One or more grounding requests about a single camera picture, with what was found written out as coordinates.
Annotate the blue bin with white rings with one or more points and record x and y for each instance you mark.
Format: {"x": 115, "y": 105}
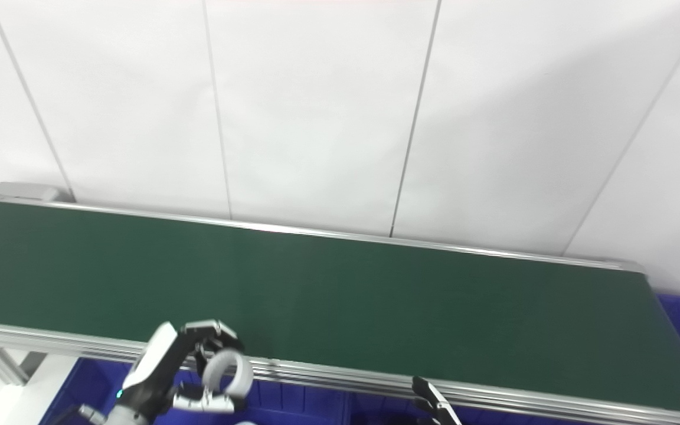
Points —
{"x": 98, "y": 383}

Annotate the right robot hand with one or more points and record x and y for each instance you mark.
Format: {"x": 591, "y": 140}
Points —
{"x": 437, "y": 407}

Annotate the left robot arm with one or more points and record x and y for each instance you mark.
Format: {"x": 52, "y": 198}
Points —
{"x": 124, "y": 418}

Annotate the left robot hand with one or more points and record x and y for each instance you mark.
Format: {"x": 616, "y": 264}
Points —
{"x": 151, "y": 366}

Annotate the grey conveyor end housing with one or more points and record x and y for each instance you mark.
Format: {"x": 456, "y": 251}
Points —
{"x": 24, "y": 191}

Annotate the aluminium conveyor support leg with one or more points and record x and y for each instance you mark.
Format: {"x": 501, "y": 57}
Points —
{"x": 9, "y": 363}

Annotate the green conveyor belt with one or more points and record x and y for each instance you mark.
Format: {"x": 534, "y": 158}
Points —
{"x": 346, "y": 378}
{"x": 375, "y": 295}

